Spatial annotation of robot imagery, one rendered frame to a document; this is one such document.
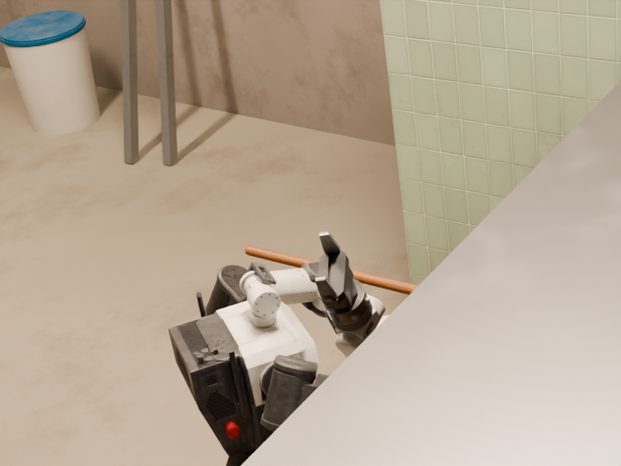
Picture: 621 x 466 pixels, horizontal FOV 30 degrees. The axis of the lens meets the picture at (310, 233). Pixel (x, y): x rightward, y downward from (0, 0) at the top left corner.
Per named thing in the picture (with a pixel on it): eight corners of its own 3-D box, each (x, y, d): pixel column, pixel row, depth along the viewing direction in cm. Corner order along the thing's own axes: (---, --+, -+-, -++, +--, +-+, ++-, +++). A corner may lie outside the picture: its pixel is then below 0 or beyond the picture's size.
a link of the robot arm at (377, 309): (357, 329, 232) (372, 358, 240) (380, 286, 236) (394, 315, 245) (310, 315, 237) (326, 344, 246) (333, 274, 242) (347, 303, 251)
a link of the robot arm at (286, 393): (327, 433, 250) (266, 423, 247) (318, 423, 259) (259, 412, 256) (339, 381, 249) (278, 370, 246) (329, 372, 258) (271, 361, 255)
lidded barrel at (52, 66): (125, 109, 750) (103, 15, 718) (65, 144, 716) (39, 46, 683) (67, 97, 782) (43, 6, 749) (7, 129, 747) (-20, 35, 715)
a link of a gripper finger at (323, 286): (328, 275, 219) (337, 294, 224) (311, 278, 220) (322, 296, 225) (327, 283, 218) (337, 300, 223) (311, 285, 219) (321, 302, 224)
